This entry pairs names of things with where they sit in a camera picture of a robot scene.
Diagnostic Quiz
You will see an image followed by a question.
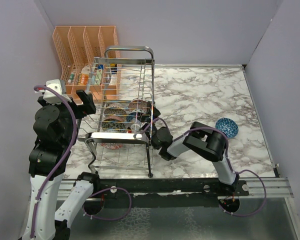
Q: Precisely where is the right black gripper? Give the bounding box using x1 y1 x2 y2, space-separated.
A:
136 102 160 150

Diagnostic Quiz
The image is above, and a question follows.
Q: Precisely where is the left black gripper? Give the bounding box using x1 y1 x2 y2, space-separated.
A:
39 88 96 145

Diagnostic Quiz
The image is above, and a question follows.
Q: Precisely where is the pink floral patterned bowl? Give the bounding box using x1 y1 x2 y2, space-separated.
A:
128 98 148 113

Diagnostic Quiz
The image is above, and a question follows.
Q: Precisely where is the light blue patterned bowl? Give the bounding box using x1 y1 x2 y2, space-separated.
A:
126 110 140 124

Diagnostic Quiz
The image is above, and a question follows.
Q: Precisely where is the brown floral patterned bowl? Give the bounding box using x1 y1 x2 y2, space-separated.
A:
103 102 127 122

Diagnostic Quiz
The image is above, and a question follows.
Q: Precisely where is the black leaf patterned bowl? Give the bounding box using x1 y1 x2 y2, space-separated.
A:
101 117 126 133

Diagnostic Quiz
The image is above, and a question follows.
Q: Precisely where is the red geometric patterned bowl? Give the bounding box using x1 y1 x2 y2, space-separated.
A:
100 143 123 150

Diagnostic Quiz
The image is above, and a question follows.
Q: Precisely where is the dark blue patterned bowl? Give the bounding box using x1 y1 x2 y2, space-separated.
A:
215 118 239 139

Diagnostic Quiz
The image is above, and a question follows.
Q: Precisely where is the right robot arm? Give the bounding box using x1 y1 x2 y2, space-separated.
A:
126 100 240 196

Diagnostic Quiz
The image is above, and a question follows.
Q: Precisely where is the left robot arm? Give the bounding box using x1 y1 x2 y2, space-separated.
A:
20 90 101 240

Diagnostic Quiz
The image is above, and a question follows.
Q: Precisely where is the green white box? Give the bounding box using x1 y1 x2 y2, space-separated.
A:
94 68 103 85

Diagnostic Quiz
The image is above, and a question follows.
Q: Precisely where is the green glue stick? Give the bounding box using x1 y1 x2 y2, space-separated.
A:
67 71 76 85

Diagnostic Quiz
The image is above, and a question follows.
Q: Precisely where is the peach plastic file organizer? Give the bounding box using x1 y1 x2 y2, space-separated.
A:
52 26 119 103

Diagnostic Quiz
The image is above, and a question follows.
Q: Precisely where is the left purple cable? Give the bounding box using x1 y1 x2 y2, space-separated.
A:
33 84 132 240

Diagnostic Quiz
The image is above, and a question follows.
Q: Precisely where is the purple cable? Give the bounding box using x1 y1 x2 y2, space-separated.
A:
139 116 267 218
33 84 132 240

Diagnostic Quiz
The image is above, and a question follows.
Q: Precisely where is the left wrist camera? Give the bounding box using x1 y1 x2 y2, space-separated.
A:
34 79 72 105

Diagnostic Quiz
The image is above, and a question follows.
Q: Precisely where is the steel wire dish rack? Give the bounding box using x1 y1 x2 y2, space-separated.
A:
79 45 155 178

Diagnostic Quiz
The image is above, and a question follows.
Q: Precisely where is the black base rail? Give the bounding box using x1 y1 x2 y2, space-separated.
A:
97 178 249 208

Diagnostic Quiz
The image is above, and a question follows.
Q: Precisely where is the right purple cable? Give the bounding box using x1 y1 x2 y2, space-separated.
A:
139 116 267 218

